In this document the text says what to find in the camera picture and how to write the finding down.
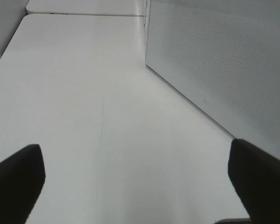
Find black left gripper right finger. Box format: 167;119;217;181
228;139;280;224

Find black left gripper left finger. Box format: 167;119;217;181
0;144;46;224

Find white microwave door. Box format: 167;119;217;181
146;0;280;160

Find white adjacent table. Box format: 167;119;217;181
26;0;146;16

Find white microwave oven body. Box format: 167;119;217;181
137;0;151;47

